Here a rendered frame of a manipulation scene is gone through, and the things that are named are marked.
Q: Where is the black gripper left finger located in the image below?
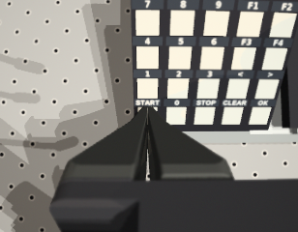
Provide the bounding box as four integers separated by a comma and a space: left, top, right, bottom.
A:
59, 106, 148, 183

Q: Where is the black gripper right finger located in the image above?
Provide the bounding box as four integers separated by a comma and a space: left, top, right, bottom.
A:
148, 106, 235, 181

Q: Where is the grey benchtop plate washer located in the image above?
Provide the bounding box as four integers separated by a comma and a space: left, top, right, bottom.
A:
131, 0, 298, 143

